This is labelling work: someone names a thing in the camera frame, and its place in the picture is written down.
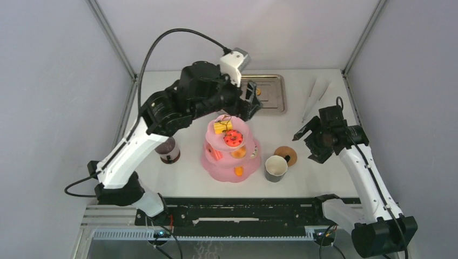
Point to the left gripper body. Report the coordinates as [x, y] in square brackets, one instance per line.
[241, 108]

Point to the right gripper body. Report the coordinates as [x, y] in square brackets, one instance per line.
[317, 141]

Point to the yellow cake slice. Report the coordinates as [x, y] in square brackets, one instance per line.
[223, 126]

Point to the round golden bread bun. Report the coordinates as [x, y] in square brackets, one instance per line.
[239, 153]

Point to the white donut with chocolate drizzle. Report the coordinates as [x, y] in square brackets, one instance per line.
[254, 153]

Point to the stainless steel food tongs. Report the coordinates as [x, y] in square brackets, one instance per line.
[318, 90]

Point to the pink three-tier cake stand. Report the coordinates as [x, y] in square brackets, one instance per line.
[223, 170]

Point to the red layered cake slice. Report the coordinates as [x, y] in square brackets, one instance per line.
[217, 155]

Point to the orange fish-shaped cake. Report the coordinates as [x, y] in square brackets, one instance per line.
[239, 171]

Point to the black cup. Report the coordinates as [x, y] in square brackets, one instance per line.
[276, 167]

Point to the mauve cup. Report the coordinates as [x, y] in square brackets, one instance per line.
[168, 150]

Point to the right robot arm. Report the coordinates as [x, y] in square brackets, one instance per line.
[382, 228]

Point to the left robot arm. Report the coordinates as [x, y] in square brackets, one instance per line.
[202, 89]

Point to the stainless steel serving tray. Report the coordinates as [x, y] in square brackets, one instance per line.
[273, 93]

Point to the light woven round coaster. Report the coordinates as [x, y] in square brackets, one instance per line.
[284, 151]

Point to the dark brown round coaster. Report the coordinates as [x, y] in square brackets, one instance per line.
[169, 161]

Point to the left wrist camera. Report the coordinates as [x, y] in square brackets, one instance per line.
[233, 63]

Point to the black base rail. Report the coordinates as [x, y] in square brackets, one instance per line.
[241, 217]

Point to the right aluminium frame post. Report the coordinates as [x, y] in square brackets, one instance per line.
[379, 8]

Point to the aluminium frame post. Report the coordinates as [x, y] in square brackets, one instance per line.
[108, 31]
[379, 8]

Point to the left aluminium frame post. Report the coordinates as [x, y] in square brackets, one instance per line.
[108, 31]

